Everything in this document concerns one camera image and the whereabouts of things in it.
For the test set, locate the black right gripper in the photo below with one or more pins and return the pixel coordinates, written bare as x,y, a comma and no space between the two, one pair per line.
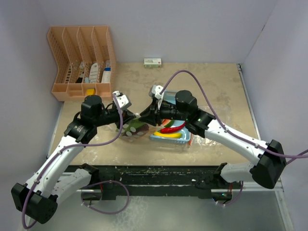
151,115

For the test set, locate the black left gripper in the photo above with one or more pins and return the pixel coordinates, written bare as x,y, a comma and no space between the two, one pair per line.
127,115

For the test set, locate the green leafy vegetable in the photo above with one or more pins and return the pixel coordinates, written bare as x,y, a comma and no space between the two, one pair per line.
134,131

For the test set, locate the orange purple papaya slice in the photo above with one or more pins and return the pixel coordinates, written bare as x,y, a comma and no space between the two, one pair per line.
147,130

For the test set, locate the clear polka dot zip bag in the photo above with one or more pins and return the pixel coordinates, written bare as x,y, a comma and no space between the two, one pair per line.
129,124

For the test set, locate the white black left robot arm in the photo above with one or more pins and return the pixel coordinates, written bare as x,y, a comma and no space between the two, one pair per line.
40,196

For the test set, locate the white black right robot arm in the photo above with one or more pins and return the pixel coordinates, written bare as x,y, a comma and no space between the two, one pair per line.
266,160

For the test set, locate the clear bag with orange zipper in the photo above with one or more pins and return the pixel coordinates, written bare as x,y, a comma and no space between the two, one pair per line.
224,113

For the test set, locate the watermelon slice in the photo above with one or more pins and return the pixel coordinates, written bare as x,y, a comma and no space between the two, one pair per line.
167,123

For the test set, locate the red chili pepper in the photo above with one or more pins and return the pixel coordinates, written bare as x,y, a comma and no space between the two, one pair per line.
172,129

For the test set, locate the light blue plastic basket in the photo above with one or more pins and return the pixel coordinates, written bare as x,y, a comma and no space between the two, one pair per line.
186,135

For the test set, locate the white blue box in organizer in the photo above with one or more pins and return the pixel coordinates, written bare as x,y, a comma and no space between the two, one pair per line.
106,77

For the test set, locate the yellow block in organizer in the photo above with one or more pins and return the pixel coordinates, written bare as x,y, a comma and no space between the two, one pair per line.
90,92

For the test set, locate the green and white small box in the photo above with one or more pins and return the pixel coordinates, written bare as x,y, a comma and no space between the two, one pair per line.
152,63

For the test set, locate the white bottle in organizer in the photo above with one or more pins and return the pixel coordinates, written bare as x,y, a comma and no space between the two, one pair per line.
93,75

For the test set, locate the peach plastic file organizer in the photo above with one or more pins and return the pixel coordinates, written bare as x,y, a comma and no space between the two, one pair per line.
75,49

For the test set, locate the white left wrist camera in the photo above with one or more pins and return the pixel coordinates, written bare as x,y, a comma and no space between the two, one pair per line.
121,100

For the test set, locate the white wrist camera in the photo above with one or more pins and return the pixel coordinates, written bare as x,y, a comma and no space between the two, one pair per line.
121,100
156,93

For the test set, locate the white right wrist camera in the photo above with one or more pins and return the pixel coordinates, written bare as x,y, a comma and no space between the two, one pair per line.
156,93

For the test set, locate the black aluminium base frame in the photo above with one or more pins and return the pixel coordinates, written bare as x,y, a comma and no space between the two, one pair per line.
170,198

